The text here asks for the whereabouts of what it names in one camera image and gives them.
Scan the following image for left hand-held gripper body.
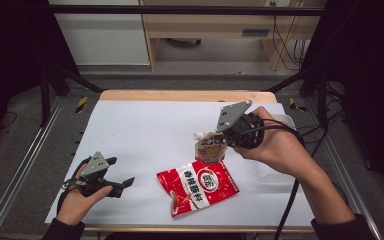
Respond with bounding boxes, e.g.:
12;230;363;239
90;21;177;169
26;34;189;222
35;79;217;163
67;151;125;199

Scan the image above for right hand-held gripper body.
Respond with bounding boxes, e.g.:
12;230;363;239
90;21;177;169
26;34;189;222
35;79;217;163
215;99;266;150

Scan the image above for beige food pouch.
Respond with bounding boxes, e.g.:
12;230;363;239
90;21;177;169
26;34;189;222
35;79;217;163
194;130;230;165

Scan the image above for red and white seasoning packet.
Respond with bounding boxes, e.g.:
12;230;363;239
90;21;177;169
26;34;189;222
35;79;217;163
156;159;241;219

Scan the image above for person's right hand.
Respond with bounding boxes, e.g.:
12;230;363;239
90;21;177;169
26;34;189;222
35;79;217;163
233;105;318;178

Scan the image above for person's left hand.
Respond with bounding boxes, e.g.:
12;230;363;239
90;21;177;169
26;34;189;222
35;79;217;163
56;184;114;227

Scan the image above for white table cover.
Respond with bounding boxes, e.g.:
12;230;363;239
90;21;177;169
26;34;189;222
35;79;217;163
44;99;315;228

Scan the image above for clear plastic container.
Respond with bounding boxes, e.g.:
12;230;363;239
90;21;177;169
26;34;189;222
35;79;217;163
253;113;298;185

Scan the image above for yellow black tape marker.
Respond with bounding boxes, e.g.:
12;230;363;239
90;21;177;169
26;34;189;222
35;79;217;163
288;97;308;113
75;96;89;114

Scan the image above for black metal stand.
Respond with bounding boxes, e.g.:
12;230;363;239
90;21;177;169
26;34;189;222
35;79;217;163
39;61;105;128
265;66;331;132

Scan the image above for wooden desk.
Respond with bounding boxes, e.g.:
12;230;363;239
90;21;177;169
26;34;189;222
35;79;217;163
139;0;328;72

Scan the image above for white cabinet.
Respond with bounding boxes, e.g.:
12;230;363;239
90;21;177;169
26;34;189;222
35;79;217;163
48;0;151;66

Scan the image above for black curtain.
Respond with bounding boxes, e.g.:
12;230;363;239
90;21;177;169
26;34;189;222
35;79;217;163
301;0;384;201
0;0;81;148

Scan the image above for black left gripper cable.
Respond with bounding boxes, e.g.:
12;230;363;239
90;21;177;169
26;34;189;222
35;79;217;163
56;157;93;215

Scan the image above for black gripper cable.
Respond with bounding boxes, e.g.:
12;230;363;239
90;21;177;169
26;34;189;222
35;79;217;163
56;157;93;215
238;118;306;240

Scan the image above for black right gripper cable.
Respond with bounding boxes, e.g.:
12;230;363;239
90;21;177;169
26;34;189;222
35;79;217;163
238;118;306;240

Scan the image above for black floor cables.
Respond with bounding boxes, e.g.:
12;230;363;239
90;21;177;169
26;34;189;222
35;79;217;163
296;81;349;146

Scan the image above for black hanging cables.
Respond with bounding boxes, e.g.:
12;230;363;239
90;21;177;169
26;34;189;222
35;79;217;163
271;15;308;71

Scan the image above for black horizontal frame bar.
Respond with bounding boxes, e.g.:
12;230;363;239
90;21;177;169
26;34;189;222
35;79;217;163
48;4;325;16

